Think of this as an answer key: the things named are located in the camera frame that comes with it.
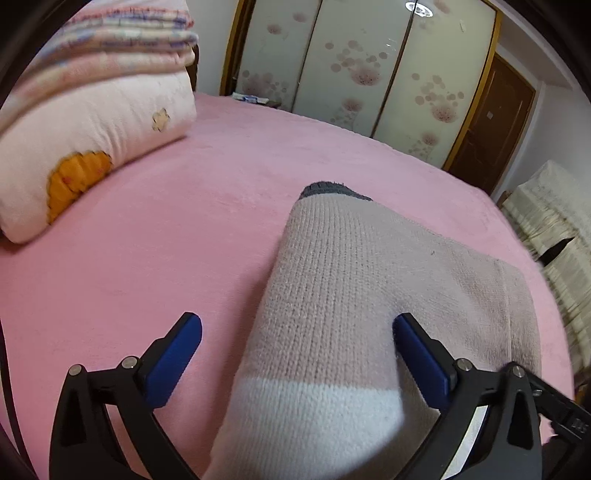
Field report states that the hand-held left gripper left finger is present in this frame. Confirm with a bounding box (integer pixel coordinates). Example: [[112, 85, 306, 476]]
[[48, 311, 204, 480]]

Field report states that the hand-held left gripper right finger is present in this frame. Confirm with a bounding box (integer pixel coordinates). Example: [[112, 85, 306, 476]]
[[392, 312, 542, 480]]

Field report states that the beige sock with white cuff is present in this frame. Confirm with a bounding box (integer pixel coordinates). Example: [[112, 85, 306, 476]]
[[201, 181, 542, 480]]

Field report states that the pink bed sheet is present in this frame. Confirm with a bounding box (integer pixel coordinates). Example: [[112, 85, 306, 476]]
[[0, 90, 578, 480]]

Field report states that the white lace furniture cover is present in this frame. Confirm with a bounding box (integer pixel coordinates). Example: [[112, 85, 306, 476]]
[[501, 159, 591, 384]]

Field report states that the brown wooden door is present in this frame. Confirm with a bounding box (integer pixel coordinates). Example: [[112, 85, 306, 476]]
[[445, 53, 537, 195]]

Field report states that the white pillow with orange patch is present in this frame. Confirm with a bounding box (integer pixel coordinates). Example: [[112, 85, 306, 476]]
[[0, 65, 198, 244]]

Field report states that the floral sliding door wardrobe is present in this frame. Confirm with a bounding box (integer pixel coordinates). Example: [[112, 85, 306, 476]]
[[219, 0, 504, 171]]

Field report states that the striped folded blanket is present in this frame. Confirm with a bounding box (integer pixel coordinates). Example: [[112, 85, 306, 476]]
[[0, 0, 199, 125]]

